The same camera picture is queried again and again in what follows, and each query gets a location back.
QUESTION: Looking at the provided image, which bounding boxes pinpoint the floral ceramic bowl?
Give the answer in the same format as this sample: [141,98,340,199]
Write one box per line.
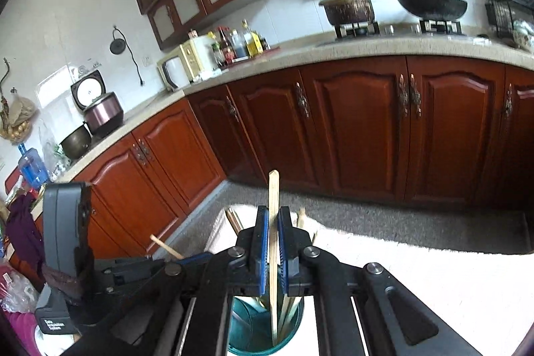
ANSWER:
[511,20,534,50]

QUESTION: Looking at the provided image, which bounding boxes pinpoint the purple cloth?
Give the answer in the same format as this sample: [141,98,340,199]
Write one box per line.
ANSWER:
[4,193,44,273]

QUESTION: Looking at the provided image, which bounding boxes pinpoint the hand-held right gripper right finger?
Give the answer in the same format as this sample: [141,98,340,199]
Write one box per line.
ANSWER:
[279,206,480,356]

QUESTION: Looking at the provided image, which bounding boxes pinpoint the cream microwave oven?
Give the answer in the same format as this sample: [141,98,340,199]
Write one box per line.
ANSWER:
[156,36,218,92]

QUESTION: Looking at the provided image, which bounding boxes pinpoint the rice cooker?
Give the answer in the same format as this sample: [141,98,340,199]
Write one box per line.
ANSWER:
[70,69,124,137]

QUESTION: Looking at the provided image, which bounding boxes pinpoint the group of condiment bottles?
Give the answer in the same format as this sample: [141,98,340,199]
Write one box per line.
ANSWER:
[206,19,272,68]

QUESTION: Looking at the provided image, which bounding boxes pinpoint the bronze inner pot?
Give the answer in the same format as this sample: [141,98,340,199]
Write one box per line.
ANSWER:
[59,124,93,160]

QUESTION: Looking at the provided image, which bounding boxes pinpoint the cream quilted tablecloth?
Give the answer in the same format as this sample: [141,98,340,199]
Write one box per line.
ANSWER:
[206,204,534,356]

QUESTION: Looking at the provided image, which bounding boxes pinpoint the gas stove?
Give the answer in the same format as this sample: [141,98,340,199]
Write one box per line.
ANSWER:
[317,20,468,48]

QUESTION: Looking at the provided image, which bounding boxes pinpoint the red tray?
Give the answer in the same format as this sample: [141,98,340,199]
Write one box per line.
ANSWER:
[221,46,281,67]

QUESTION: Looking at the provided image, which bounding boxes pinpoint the clear plastic bag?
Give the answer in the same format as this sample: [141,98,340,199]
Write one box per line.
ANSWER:
[39,122,71,178]

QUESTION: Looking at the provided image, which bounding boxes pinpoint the wooden kitchen base cabinets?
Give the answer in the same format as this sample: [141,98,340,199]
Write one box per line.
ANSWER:
[4,55,534,282]

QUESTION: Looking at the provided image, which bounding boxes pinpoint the pink plastic bag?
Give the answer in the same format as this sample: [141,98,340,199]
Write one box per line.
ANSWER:
[0,256,40,340]

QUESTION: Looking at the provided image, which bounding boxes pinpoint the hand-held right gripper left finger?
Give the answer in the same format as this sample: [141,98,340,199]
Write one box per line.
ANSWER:
[62,206,269,356]

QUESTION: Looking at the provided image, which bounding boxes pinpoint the blue water bottle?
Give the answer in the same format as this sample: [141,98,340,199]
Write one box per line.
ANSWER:
[17,143,51,190]

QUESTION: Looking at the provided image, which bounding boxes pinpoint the black wok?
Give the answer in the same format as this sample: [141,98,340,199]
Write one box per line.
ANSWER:
[394,0,469,21]

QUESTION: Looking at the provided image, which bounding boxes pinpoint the black round plug with cord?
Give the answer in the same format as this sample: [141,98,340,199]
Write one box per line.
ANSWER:
[109,26,145,85]

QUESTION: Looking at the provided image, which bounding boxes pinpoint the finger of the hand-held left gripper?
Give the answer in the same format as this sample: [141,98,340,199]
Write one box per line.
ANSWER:
[104,259,168,292]
[177,253,214,267]

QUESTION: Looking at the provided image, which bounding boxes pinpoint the black wire dish rack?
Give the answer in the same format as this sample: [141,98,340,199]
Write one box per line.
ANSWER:
[484,0,534,48]

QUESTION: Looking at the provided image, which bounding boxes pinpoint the stockpot with lid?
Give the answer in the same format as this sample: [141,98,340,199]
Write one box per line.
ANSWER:
[319,0,375,27]

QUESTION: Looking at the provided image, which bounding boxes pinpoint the teal-rimmed white utensil holder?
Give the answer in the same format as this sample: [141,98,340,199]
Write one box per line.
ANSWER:
[227,295,305,355]

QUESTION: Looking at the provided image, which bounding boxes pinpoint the hanging mesh bag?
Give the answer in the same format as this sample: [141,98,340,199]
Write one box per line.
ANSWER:
[0,87,38,142]

